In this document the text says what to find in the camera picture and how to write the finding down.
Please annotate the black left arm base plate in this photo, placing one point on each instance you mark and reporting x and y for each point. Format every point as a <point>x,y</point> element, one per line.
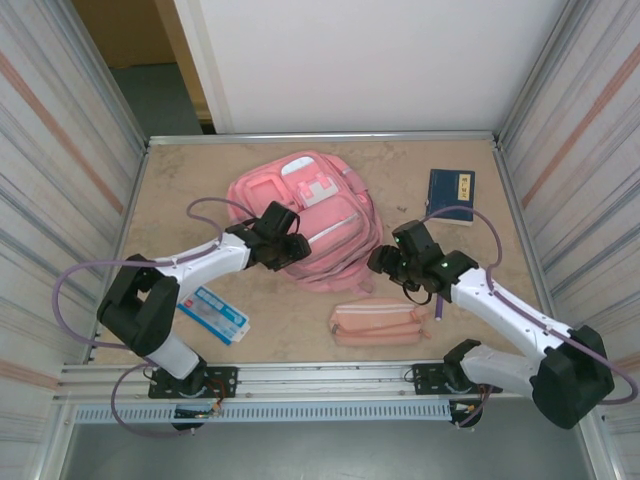
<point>226,382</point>

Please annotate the thin aluminium table edge rail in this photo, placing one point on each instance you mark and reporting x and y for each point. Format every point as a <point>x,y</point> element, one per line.
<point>375,135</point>

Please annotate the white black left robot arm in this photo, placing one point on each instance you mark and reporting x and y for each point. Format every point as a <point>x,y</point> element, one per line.
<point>145,310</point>

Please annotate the blue white packet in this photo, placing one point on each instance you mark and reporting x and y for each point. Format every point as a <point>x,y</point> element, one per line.
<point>215,317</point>

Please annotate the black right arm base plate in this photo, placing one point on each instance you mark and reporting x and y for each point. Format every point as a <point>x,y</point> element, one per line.
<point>425,380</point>

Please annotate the brown wooden door jamb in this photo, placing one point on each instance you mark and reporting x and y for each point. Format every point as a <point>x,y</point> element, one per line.
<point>179,45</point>

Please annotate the peach striped pencil case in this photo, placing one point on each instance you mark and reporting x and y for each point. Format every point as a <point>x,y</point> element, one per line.
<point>375,325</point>

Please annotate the pink backpack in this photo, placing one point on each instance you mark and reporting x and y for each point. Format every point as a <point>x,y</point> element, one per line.
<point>330,220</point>

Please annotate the purple pen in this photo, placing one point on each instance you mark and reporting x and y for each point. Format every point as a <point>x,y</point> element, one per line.
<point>439,311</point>

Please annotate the dark blue book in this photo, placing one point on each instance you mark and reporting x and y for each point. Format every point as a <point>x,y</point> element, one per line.
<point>450,195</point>

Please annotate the aluminium side rail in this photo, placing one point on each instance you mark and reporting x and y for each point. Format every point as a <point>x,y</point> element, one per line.
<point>133,200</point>

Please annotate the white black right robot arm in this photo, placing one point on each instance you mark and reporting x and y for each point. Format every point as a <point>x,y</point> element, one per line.
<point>570,390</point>

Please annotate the long aluminium mounting rail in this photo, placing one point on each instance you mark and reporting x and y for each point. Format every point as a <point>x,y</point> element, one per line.
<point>325,377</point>

